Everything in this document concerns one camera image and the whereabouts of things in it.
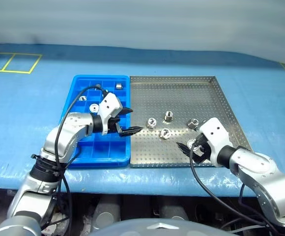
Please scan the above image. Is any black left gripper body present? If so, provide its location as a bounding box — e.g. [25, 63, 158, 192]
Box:
[108, 113, 122, 133]

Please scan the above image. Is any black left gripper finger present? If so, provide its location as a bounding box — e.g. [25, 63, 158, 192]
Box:
[115, 122, 143, 138]
[117, 107, 134, 117]

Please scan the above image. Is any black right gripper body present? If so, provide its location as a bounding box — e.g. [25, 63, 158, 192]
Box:
[195, 137, 213, 159]

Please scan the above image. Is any blue compartment tray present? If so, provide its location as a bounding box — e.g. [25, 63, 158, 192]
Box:
[59, 75, 132, 168]

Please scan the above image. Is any perforated metal tray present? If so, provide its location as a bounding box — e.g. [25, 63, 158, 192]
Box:
[129, 75, 254, 169]

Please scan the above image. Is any grey rounded cylinder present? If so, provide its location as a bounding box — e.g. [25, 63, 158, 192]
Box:
[91, 196, 121, 233]
[158, 204, 190, 221]

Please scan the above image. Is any grey robot torso shell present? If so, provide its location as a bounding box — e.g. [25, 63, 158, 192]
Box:
[88, 218, 241, 236]

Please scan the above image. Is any blue plastic table cover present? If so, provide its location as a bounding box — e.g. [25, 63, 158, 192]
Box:
[0, 43, 285, 197]

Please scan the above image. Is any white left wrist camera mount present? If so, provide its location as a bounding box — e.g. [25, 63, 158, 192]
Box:
[97, 92, 123, 136]

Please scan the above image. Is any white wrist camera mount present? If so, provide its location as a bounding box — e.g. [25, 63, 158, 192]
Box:
[97, 92, 123, 136]
[198, 117, 233, 168]

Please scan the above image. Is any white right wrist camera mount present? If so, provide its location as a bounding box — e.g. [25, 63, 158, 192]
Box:
[198, 117, 233, 168]

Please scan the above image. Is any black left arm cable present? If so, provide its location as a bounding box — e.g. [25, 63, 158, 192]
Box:
[40, 85, 109, 236]

